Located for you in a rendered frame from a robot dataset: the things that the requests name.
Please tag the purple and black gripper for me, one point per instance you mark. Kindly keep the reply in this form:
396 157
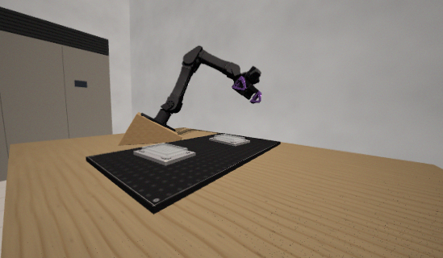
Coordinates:
246 89

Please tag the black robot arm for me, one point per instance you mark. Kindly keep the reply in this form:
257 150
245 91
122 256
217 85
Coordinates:
193 59

